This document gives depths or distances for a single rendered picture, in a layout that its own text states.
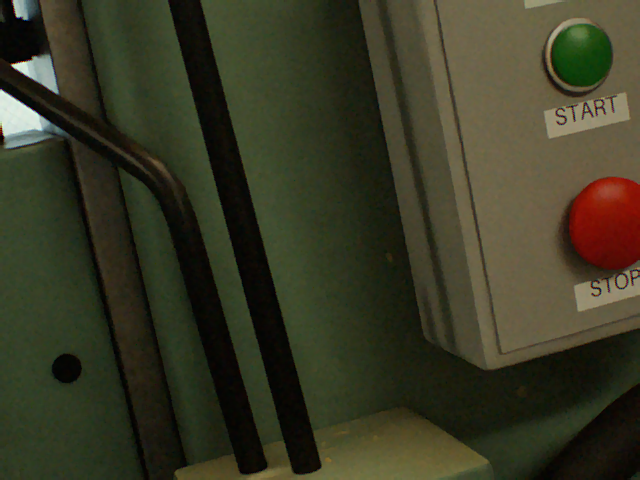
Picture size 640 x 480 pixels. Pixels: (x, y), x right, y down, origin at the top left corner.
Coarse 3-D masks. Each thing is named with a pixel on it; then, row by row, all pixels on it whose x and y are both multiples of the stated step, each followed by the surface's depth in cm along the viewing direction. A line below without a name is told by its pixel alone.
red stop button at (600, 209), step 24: (600, 192) 41; (624, 192) 41; (576, 216) 41; (600, 216) 41; (624, 216) 41; (576, 240) 41; (600, 240) 41; (624, 240) 42; (600, 264) 42; (624, 264) 42
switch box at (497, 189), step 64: (384, 0) 43; (448, 0) 40; (512, 0) 41; (576, 0) 41; (384, 64) 44; (448, 64) 40; (512, 64) 41; (384, 128) 46; (448, 128) 41; (512, 128) 41; (448, 192) 41; (512, 192) 41; (576, 192) 42; (448, 256) 43; (512, 256) 42; (576, 256) 42; (448, 320) 44; (512, 320) 42; (576, 320) 43
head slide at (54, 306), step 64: (0, 128) 53; (0, 192) 47; (64, 192) 48; (0, 256) 47; (64, 256) 48; (0, 320) 47; (64, 320) 48; (0, 384) 48; (64, 384) 48; (0, 448) 48; (64, 448) 49; (128, 448) 49
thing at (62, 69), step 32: (32, 0) 48; (64, 0) 46; (32, 32) 52; (64, 32) 46; (32, 64) 57; (64, 64) 47; (64, 96) 47; (96, 96) 47; (96, 160) 47; (96, 192) 47; (96, 224) 47; (128, 224) 48; (96, 256) 48; (128, 256) 48; (128, 288) 48; (128, 320) 48; (128, 352) 48; (128, 384) 49; (160, 384) 49; (160, 416) 49; (160, 448) 49
